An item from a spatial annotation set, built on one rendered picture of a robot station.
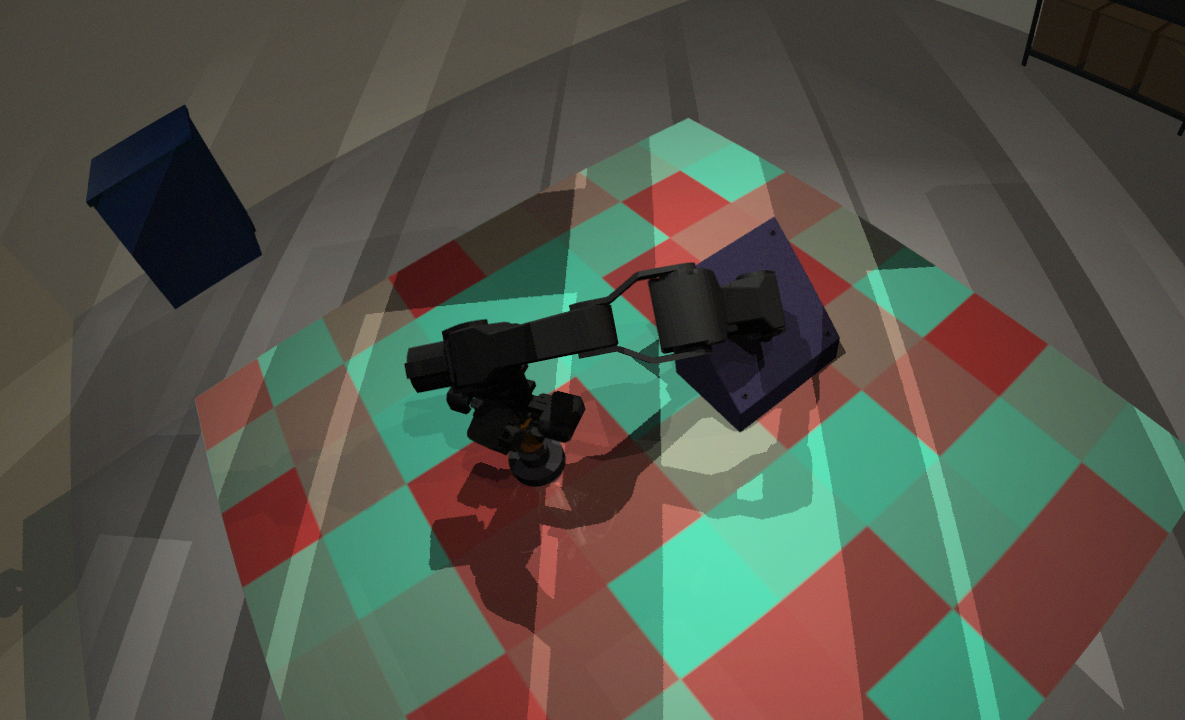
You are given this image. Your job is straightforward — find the orange knob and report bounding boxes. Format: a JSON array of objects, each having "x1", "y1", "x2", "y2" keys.
[{"x1": 520, "y1": 418, "x2": 543, "y2": 452}]

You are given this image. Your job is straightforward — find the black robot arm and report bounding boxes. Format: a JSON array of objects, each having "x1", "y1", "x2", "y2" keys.
[{"x1": 405, "y1": 263, "x2": 786, "y2": 456}]

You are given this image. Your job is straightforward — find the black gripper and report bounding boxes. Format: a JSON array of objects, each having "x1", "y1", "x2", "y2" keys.
[{"x1": 446, "y1": 364, "x2": 587, "y2": 443}]

